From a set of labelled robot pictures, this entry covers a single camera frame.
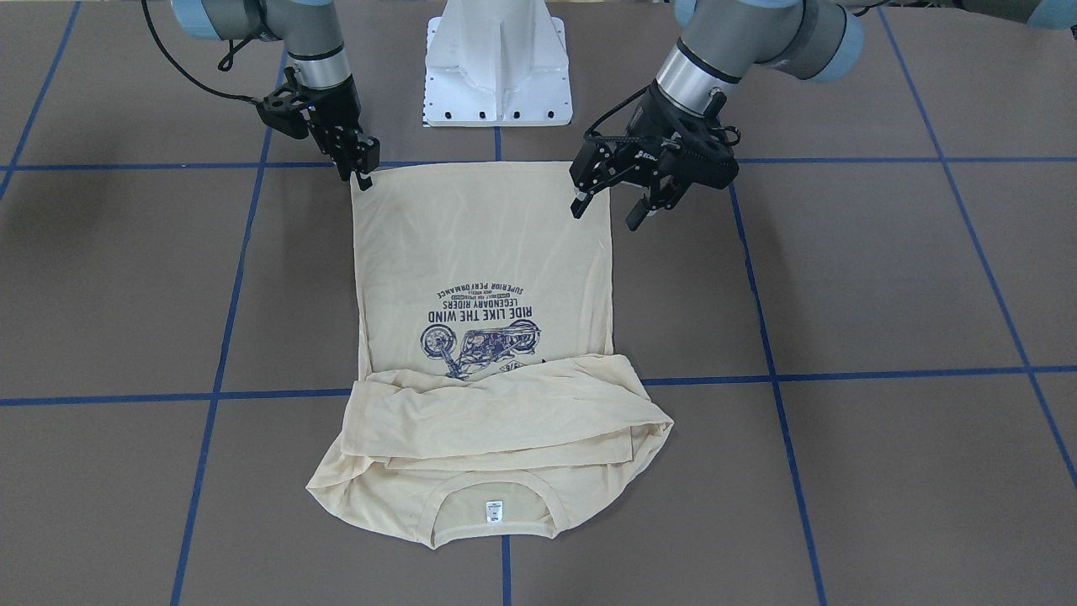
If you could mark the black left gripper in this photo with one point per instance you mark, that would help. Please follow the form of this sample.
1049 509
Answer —
649 126

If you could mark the beige long-sleeve printed shirt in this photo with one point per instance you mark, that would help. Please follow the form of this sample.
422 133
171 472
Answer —
489 397

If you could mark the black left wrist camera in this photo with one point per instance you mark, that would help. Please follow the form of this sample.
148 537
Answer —
704 154

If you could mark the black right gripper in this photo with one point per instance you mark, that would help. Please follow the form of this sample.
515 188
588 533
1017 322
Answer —
335 107

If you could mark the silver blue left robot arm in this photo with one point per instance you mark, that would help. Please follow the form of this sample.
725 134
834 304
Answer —
813 41

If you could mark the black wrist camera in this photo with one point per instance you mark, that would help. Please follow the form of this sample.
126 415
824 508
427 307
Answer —
283 110
704 154

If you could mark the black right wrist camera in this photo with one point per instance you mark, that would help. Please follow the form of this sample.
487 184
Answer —
283 110

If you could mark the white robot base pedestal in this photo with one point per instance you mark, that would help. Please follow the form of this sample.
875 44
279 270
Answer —
496 63

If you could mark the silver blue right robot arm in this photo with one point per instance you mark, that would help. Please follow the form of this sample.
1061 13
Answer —
310 31

